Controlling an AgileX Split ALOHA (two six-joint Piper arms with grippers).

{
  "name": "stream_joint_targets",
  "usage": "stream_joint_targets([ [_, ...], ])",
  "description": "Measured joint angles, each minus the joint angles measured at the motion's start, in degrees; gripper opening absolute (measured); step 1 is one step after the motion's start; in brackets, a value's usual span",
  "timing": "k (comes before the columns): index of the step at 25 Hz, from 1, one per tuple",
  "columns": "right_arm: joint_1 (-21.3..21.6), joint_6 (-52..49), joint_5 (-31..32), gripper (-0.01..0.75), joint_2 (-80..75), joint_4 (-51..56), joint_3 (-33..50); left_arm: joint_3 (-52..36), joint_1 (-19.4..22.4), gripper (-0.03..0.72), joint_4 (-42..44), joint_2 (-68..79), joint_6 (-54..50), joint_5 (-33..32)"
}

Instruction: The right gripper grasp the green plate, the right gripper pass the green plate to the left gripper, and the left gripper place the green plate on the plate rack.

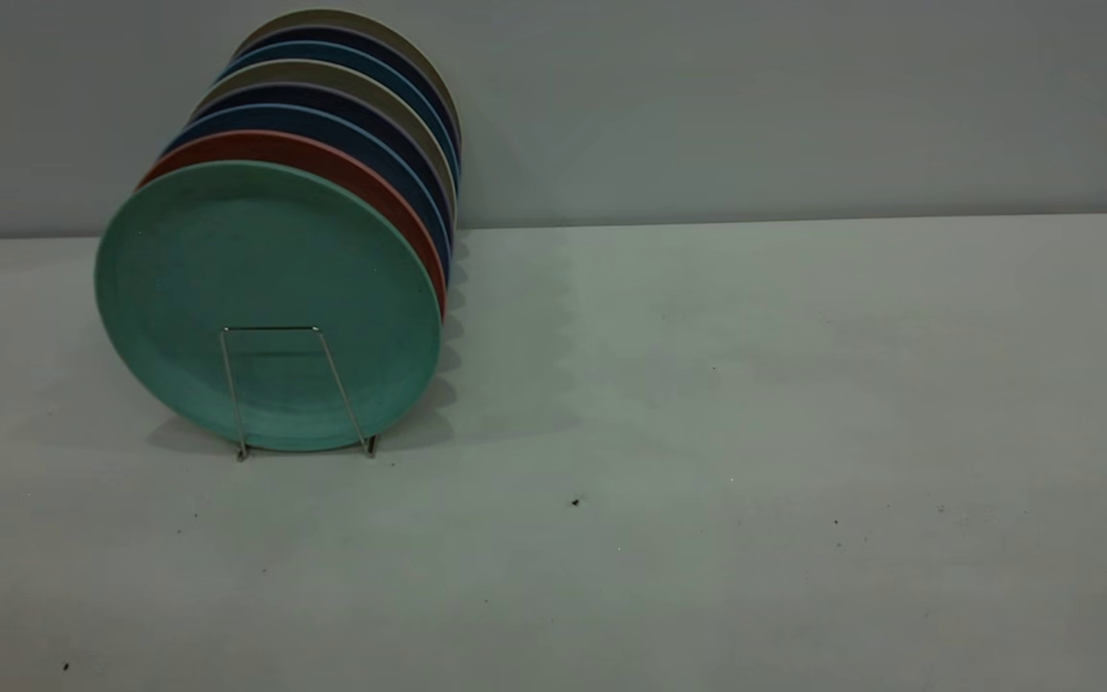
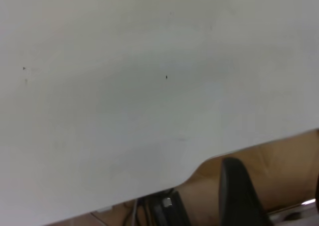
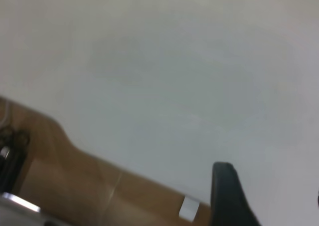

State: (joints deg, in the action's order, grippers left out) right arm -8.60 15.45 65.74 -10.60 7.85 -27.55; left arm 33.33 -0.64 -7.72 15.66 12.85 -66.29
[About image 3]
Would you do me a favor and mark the white tape strip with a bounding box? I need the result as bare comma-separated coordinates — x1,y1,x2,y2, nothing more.
178,196,201,222

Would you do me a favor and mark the silver metal frame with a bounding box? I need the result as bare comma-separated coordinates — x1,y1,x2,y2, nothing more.
0,191,42,226

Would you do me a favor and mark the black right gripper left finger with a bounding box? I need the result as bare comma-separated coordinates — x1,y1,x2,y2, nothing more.
210,162,262,226

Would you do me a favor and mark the black cable bundle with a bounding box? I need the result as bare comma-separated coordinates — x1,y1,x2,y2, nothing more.
0,125,31,194

